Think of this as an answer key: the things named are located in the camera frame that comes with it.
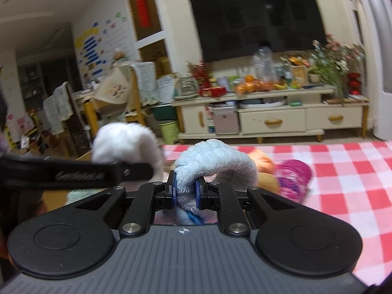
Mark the bag of oranges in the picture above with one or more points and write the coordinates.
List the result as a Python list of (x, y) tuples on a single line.
[(249, 85)]

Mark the pink storage box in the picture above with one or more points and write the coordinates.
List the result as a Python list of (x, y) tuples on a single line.
[(226, 122)]

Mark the red vase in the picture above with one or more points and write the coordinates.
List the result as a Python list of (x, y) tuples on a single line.
[(354, 83)]

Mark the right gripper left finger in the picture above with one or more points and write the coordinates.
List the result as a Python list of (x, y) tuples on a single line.
[(149, 199)]

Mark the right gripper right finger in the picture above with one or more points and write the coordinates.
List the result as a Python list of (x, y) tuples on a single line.
[(222, 198)]

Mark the white fluffy plush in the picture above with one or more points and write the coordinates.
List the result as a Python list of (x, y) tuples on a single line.
[(130, 143)]

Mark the cream TV cabinet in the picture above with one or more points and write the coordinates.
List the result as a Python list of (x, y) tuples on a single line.
[(277, 113)]

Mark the clear plastic bag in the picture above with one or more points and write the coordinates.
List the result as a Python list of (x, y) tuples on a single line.
[(264, 65)]

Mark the black flat television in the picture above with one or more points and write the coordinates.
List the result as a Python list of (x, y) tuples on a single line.
[(234, 28)]

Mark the red gift box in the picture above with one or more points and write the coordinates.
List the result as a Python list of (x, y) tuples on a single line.
[(213, 92)]

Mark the potted flower plant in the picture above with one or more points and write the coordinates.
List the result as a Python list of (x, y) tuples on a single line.
[(334, 60)]

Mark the glass kettle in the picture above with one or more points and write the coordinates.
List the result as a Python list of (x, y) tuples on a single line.
[(186, 87)]

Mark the green waste bin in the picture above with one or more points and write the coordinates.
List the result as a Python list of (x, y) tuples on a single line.
[(169, 132)]

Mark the wooden photo frame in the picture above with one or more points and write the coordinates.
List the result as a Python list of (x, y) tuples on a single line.
[(300, 75)]

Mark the white tower air conditioner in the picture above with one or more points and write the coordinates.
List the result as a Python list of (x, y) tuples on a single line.
[(375, 17)]

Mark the wooden chair with covers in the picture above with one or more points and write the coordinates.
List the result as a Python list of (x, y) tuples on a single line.
[(117, 96)]

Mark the red checkered tablecloth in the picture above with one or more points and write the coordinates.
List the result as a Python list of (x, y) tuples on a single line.
[(351, 181)]

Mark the orange teddy plush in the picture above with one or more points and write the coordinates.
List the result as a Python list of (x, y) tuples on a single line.
[(265, 168)]

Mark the magenta fuzzy sock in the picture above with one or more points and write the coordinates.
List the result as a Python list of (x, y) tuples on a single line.
[(294, 177)]

